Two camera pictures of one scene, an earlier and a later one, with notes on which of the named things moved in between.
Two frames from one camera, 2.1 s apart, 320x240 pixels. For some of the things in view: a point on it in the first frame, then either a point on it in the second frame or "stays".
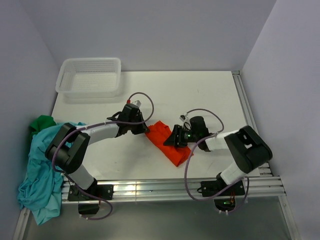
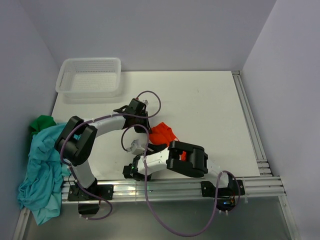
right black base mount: x=210 y=188 stays
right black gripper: x=173 y=140 -> x=156 y=147
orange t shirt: x=159 y=133 stays
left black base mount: x=104 y=191 stays
